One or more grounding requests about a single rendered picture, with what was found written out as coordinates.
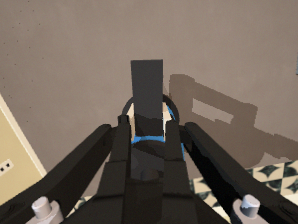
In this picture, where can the black round disc with center stud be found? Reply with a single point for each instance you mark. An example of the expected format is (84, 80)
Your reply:
(166, 100)

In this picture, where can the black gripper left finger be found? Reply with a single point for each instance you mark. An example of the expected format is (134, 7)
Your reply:
(51, 199)

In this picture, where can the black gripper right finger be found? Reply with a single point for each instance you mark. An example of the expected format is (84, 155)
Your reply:
(244, 199)

